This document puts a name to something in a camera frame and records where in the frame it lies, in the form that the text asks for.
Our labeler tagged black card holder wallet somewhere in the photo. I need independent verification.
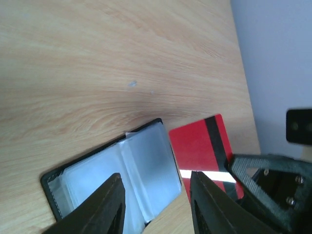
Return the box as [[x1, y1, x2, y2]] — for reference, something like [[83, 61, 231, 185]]
[[40, 118, 182, 234]]

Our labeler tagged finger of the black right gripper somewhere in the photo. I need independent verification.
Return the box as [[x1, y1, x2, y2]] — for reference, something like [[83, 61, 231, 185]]
[[227, 154, 312, 232]]

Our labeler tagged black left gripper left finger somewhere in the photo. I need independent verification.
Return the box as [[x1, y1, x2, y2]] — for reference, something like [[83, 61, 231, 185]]
[[44, 173, 126, 234]]

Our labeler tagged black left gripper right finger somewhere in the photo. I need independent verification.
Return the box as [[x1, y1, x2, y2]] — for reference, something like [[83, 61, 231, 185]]
[[190, 171, 275, 234]]

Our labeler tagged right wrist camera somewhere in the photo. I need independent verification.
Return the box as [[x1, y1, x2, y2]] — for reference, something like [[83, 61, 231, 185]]
[[286, 108, 312, 146]]

